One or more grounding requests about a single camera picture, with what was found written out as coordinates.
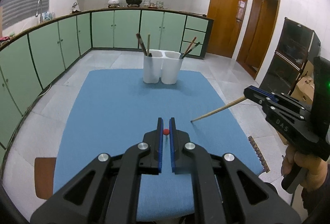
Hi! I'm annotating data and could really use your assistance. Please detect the dark chopstick in holder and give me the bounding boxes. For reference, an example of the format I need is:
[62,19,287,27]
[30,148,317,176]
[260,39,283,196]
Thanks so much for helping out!
[181,42,200,59]

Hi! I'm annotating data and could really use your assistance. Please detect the open wooden doorway frame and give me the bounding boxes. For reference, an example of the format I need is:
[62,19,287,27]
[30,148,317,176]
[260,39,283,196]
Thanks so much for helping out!
[237,0,280,79]

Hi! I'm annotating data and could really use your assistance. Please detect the blue table mat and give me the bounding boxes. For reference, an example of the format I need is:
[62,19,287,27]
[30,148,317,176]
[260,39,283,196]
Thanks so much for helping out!
[53,68,264,222]

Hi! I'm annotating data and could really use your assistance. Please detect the white double utensil holder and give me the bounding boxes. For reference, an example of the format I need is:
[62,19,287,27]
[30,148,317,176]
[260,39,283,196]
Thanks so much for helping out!
[143,50,183,85]

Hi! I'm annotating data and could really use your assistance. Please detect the reddish brown chopstick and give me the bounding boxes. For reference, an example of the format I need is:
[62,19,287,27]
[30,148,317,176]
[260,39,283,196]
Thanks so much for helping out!
[179,36,197,59]

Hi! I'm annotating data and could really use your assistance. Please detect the person's right hand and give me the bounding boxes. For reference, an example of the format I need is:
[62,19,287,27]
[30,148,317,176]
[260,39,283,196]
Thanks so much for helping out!
[281,144,328,192]

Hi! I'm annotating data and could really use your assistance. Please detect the chrome sink faucet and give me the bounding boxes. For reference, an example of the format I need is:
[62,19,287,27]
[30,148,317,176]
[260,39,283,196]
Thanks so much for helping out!
[35,0,42,23]

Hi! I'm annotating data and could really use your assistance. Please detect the wooden chopstick in holder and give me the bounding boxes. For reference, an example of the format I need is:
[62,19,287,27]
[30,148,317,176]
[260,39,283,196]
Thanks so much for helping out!
[147,34,151,56]

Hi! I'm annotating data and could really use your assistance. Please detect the cardboard box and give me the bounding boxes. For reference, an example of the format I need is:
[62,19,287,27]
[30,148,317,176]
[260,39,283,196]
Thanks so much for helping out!
[278,60,317,145]

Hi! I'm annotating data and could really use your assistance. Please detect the light wooden chopstick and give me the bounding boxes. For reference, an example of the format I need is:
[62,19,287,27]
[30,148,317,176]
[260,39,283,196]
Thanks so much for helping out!
[191,96,247,122]

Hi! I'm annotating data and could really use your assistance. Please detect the wooden comb-like rack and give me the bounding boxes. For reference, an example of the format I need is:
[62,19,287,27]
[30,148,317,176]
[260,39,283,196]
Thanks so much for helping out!
[248,136,270,173]

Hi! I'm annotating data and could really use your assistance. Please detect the dark glass display cabinet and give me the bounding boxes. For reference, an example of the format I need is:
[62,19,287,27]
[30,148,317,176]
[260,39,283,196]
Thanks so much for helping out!
[260,18,321,94]

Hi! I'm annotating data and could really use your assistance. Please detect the black wok on stove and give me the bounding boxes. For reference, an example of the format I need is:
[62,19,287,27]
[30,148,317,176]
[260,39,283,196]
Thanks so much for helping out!
[125,0,143,7]

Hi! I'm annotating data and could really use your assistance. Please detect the closed wooden door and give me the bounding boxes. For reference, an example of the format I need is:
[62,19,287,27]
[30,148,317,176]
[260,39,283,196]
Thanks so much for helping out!
[207,0,248,58]

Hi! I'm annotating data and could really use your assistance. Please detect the green lower kitchen cabinets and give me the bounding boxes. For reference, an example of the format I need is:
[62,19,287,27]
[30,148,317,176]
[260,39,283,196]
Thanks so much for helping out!
[1,8,213,153]

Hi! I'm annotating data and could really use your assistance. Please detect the red-tipped dark chopstick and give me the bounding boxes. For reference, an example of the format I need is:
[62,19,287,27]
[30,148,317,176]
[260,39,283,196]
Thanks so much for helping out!
[163,129,170,139]

